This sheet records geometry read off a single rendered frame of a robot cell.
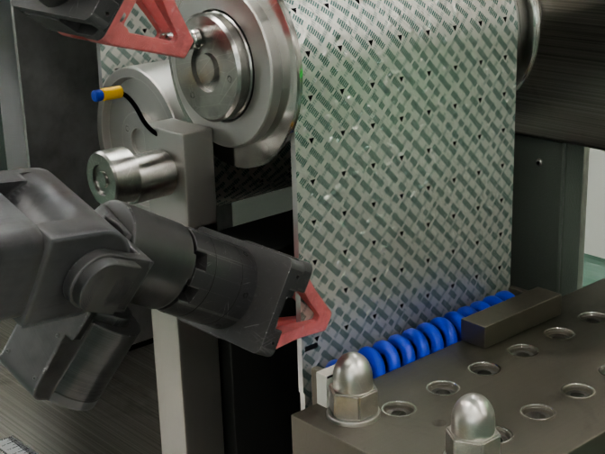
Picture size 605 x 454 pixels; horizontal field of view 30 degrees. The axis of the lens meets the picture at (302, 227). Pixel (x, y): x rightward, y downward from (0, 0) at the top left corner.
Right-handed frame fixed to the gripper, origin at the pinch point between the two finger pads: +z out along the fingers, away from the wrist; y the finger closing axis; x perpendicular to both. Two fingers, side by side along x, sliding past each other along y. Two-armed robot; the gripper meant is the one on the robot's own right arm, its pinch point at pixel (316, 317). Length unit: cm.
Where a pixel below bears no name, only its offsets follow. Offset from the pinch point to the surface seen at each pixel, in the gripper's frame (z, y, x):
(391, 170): 1.8, 0.3, 11.9
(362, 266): 2.4, 0.3, 4.6
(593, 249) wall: 278, -154, 46
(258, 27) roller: -13.1, -1.4, 16.7
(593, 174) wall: 264, -155, 69
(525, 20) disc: 10.4, 0.2, 27.6
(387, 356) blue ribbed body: 5.3, 3.0, -0.9
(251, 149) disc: -8.0, -3.9, 9.4
